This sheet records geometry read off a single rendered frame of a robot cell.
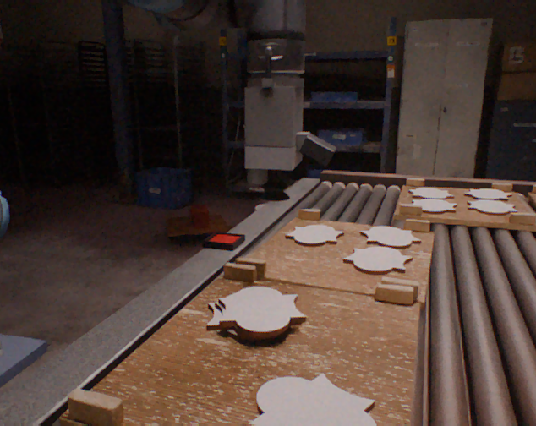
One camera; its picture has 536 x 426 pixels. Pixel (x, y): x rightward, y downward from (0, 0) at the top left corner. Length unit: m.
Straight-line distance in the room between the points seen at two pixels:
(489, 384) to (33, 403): 0.55
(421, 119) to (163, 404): 4.93
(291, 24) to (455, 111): 4.77
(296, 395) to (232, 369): 0.10
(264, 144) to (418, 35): 4.76
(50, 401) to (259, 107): 0.43
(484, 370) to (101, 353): 0.51
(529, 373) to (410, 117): 4.71
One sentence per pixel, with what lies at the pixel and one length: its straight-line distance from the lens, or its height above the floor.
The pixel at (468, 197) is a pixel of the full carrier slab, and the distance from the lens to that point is 1.60.
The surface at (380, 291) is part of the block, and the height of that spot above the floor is 0.95.
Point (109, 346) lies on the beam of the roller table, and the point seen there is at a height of 0.91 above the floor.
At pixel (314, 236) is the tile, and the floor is 0.95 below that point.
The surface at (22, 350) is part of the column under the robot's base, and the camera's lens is 0.86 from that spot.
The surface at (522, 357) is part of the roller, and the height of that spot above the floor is 0.92.
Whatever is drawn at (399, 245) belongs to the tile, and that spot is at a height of 0.95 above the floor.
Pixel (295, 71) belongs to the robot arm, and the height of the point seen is 1.29.
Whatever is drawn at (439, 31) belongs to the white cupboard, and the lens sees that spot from 5.34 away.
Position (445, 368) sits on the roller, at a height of 0.92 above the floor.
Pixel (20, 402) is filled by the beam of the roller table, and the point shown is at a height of 0.92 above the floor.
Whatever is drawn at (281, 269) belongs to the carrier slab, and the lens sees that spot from 0.90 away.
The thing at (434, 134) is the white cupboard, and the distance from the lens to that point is 5.34.
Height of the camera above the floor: 1.27
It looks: 15 degrees down
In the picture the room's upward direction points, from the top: straight up
